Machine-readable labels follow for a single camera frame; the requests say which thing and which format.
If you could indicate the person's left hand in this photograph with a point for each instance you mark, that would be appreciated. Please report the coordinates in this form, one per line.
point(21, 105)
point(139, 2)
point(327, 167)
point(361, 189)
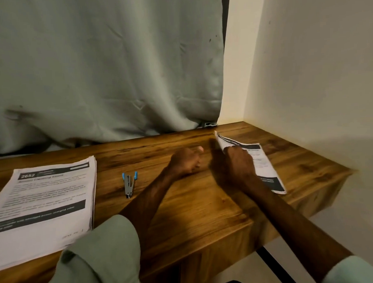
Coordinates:
point(186, 159)

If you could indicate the person's right hand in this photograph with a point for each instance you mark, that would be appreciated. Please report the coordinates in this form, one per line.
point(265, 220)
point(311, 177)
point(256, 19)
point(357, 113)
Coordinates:
point(240, 168)

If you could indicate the blue pen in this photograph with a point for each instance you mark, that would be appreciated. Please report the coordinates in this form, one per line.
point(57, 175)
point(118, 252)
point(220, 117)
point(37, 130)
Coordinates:
point(130, 182)

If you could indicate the person's right forearm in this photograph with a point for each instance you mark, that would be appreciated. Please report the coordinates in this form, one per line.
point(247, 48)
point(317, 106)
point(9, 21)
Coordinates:
point(301, 233)

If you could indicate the person's left forearm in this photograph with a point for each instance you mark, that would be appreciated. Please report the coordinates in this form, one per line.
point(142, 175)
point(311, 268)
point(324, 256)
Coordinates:
point(110, 242)

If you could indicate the black bar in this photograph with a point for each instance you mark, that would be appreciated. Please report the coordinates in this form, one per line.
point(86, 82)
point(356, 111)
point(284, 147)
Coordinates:
point(275, 265)

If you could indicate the pale green curtain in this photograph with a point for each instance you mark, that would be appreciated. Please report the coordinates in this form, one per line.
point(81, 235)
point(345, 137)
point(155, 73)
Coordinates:
point(103, 63)

